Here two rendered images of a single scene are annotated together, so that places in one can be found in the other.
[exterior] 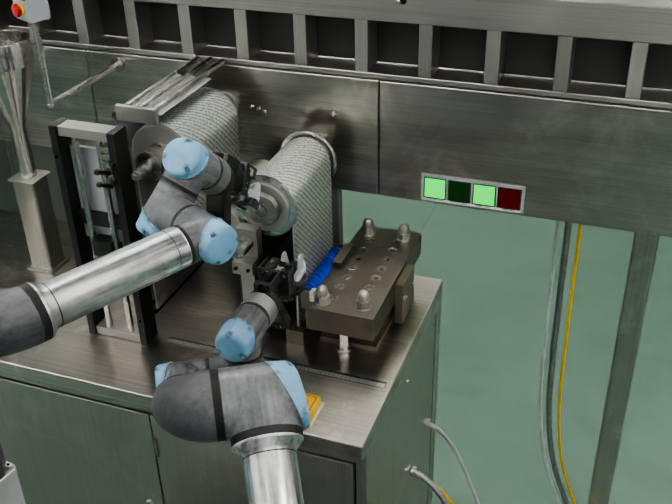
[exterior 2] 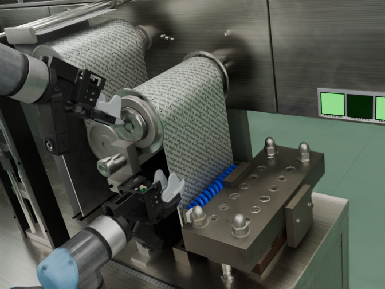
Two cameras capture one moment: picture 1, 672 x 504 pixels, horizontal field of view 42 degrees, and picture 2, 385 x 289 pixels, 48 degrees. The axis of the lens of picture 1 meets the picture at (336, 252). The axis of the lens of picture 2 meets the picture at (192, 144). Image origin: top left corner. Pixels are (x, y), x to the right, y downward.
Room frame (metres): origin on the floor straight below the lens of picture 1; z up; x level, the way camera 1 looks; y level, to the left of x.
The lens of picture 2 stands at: (0.96, -0.24, 1.59)
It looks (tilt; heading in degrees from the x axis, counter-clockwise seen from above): 26 degrees down; 20
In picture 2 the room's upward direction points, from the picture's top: 11 degrees counter-clockwise
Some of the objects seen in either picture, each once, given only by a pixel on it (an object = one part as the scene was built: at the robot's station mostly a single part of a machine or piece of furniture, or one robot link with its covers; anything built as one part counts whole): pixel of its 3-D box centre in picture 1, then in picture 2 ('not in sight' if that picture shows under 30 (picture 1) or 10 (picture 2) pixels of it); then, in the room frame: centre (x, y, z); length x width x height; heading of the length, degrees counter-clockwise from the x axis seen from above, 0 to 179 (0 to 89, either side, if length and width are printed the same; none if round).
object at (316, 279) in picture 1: (323, 270); (215, 188); (1.80, 0.03, 1.03); 0.21 x 0.04 x 0.03; 159
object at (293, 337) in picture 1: (316, 305); (214, 221); (1.81, 0.05, 0.92); 0.28 x 0.04 x 0.04; 159
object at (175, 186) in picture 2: (299, 265); (173, 184); (1.68, 0.08, 1.12); 0.09 x 0.03 x 0.06; 158
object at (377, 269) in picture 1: (367, 278); (260, 197); (1.81, -0.07, 1.00); 0.40 x 0.16 x 0.06; 159
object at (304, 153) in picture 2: (404, 231); (304, 149); (1.94, -0.17, 1.05); 0.04 x 0.04 x 0.04
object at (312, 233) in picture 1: (313, 235); (202, 153); (1.81, 0.05, 1.12); 0.23 x 0.01 x 0.18; 159
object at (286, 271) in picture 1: (273, 287); (134, 209); (1.59, 0.14, 1.12); 0.12 x 0.08 x 0.09; 159
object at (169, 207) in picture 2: (294, 284); (164, 205); (1.64, 0.09, 1.09); 0.09 x 0.05 x 0.02; 158
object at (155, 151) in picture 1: (155, 160); not in sight; (1.79, 0.39, 1.33); 0.06 x 0.06 x 0.06; 69
